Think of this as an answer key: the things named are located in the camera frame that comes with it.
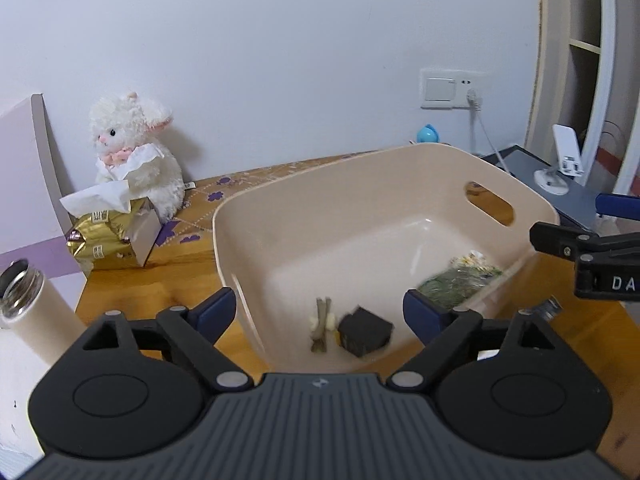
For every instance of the green snack packet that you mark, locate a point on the green snack packet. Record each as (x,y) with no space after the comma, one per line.
(460,281)

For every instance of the white panel with purple stripe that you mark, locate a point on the white panel with purple stripe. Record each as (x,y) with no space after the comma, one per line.
(27,185)

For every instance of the beige plastic basket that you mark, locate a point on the beige plastic basket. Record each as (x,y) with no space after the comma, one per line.
(350,240)

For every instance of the white thermos bottle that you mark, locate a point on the white thermos bottle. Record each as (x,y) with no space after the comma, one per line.
(35,310)

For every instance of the gold tissue pack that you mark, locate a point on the gold tissue pack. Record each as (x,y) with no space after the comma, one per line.
(107,232)

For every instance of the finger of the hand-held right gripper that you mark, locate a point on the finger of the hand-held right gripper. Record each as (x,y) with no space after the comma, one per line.
(617,206)
(560,241)

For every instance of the small blue toy figure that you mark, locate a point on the small blue toy figure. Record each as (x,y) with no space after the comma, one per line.
(428,134)

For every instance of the white wall socket panel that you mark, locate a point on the white wall socket panel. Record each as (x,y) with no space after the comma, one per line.
(452,89)

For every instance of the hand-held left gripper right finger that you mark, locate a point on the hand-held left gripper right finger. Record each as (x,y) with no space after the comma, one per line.
(419,310)

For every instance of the small black box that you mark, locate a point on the small black box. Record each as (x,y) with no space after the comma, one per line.
(364,332)

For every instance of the white plush sheep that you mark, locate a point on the white plush sheep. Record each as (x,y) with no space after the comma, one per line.
(137,160)

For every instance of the white bookshelf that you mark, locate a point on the white bookshelf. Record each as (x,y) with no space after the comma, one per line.
(585,60)

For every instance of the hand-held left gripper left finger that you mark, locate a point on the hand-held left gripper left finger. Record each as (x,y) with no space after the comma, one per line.
(219,306)

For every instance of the white phone stand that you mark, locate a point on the white phone stand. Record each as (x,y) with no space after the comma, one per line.
(562,157)

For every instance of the bundle of wooden sticks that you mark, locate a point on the bundle of wooden sticks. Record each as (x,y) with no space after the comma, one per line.
(322,324)

